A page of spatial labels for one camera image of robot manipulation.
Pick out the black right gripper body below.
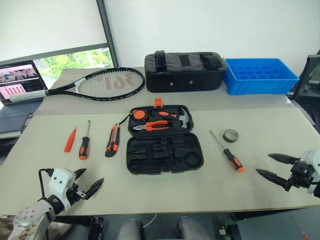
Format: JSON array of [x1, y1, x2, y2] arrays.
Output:
[[284, 160, 317, 193]]

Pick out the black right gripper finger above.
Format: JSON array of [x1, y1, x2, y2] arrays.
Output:
[[267, 153, 301, 165], [255, 168, 293, 187]]

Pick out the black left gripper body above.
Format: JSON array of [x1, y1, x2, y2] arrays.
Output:
[[65, 182, 88, 207]]

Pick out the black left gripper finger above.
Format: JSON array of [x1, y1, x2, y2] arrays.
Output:
[[83, 177, 105, 201], [74, 168, 87, 185]]

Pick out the thick-shaft black orange screwdriver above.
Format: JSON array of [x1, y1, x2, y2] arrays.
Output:
[[78, 120, 91, 161]]

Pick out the small orange tester screwdriver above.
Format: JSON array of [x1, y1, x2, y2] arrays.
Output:
[[63, 125, 78, 153]]

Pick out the black orange utility knife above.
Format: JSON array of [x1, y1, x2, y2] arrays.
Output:
[[104, 123, 121, 158]]

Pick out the thin-shaft black orange screwdriver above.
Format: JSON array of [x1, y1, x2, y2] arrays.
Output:
[[209, 129, 245, 173]]

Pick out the black tool case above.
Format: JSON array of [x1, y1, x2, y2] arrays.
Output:
[[125, 97, 205, 176]]

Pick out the dark grey rounded shape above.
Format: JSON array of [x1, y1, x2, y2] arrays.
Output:
[[116, 219, 146, 240], [176, 216, 211, 240]]

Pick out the black electrical tape roll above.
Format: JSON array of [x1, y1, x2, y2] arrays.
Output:
[[222, 128, 240, 144]]

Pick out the blue plastic divided crate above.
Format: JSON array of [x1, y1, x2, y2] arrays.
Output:
[[222, 57, 300, 96]]

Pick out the brown camouflage cloth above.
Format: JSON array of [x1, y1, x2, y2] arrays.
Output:
[[0, 214, 73, 240]]

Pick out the orange black tape measure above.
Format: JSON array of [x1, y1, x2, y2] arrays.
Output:
[[131, 109, 149, 121]]

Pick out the orange black pliers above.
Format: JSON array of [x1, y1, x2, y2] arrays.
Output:
[[132, 120, 170, 133]]

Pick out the open laptop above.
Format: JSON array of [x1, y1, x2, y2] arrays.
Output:
[[0, 59, 49, 135]]

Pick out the black white tennis racket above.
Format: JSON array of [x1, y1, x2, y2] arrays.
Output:
[[9, 66, 146, 104]]

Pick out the black orange claw hammer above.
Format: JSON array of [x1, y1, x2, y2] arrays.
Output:
[[149, 107, 191, 130]]

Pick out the black fabric bag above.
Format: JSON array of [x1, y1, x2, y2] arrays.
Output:
[[144, 50, 228, 93]]

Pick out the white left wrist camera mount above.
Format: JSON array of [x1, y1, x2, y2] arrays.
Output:
[[48, 168, 77, 210]]

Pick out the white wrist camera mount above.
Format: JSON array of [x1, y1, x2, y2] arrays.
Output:
[[299, 149, 320, 196], [48, 168, 77, 210]]

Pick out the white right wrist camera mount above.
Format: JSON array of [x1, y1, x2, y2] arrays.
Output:
[[299, 149, 320, 196]]

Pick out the black table frame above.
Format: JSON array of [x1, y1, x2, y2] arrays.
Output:
[[49, 208, 301, 240]]

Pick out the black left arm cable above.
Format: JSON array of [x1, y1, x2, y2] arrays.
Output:
[[38, 168, 54, 201]]

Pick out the thin white cable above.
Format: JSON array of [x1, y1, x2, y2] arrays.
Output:
[[143, 213, 158, 228]]

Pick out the dark window frame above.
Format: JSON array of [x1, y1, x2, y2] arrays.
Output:
[[0, 0, 120, 70]]

